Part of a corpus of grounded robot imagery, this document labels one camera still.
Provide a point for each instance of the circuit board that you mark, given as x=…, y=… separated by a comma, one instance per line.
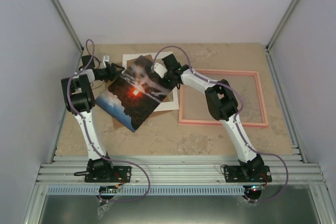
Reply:
x=255, y=187
x=111, y=189

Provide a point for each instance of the right circuit board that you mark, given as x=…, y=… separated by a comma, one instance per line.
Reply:
x=255, y=187

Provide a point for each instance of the right aluminium corner post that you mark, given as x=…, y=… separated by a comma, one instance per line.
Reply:
x=286, y=16

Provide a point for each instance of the pink picture frame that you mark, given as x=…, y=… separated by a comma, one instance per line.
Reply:
x=193, y=106

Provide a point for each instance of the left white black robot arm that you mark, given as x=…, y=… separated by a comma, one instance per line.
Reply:
x=79, y=101

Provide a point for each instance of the white mat border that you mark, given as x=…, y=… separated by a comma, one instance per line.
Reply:
x=171, y=102

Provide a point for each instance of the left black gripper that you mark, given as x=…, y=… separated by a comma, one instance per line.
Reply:
x=113, y=73

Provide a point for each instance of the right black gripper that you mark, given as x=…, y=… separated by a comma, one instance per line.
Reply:
x=165, y=85

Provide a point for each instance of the left circuit board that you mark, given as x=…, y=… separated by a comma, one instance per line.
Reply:
x=111, y=189

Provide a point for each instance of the sunset landscape photo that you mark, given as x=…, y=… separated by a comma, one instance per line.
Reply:
x=109, y=102

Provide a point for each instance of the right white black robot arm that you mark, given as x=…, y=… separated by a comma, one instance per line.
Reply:
x=222, y=106

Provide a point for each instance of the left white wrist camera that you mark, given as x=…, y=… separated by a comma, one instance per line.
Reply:
x=105, y=60

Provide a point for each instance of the aluminium corner post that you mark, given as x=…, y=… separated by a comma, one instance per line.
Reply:
x=65, y=20
x=286, y=16

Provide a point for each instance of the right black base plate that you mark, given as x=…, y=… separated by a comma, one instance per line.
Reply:
x=234, y=174

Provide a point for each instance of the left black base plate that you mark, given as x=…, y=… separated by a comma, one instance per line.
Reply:
x=116, y=174

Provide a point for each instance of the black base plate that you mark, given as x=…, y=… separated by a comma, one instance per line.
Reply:
x=234, y=174
x=116, y=174

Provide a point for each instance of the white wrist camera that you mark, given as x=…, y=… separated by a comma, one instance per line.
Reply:
x=159, y=69
x=105, y=60

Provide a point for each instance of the left aluminium corner post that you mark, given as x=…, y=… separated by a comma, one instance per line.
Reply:
x=65, y=20

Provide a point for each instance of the white mat brown backing board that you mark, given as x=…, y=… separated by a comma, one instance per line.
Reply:
x=118, y=124

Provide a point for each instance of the aluminium rail platform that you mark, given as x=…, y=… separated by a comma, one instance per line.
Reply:
x=182, y=170

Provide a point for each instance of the blue slotted cable duct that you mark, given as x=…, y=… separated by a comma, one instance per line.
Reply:
x=162, y=190

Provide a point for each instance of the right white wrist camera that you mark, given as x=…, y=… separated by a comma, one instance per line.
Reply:
x=159, y=69

